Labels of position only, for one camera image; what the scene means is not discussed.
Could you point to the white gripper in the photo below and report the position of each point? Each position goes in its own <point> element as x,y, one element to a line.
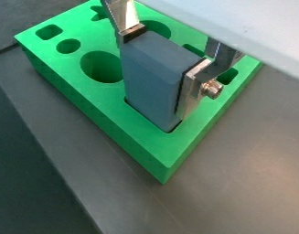
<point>261,27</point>

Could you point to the blue rectangular block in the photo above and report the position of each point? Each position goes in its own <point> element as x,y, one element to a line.
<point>154,63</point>

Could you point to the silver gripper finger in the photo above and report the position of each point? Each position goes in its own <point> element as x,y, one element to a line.
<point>124,18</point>

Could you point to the green foam shape board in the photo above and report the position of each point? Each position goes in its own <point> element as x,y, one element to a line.
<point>73,51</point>

